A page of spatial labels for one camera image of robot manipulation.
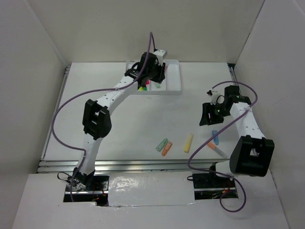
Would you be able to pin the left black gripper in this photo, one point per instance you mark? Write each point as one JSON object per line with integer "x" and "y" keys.
{"x": 161, "y": 76}

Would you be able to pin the yellow pastel highlighter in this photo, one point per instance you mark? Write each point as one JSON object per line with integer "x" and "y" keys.
{"x": 188, "y": 143}

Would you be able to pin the aluminium table frame rails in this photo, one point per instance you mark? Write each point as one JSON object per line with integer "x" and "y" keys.
{"x": 141, "y": 122}

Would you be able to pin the green pastel short highlighter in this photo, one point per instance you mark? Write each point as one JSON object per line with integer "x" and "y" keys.
{"x": 163, "y": 143}

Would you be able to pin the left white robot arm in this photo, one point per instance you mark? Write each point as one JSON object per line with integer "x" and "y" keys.
{"x": 97, "y": 114}

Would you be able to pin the white foil cover panel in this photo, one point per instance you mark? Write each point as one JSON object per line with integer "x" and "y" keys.
{"x": 150, "y": 189}

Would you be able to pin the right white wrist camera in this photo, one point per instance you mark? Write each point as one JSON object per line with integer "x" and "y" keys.
{"x": 214, "y": 95}

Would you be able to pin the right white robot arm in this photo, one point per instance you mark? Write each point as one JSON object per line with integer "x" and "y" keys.
{"x": 253, "y": 152}

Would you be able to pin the white divided plastic tray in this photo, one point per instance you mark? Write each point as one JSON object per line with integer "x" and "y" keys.
{"x": 171, "y": 85}

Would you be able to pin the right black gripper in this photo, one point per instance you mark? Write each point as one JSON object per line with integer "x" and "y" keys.
{"x": 208, "y": 108}

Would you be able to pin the blue pastel highlighter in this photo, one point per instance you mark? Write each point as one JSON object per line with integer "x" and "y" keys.
{"x": 215, "y": 135}

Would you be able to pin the orange pastel short highlighter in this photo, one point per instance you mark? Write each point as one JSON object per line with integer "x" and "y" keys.
{"x": 166, "y": 148}

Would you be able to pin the orange pastel long highlighter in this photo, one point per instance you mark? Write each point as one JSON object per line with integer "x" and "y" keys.
{"x": 217, "y": 150}

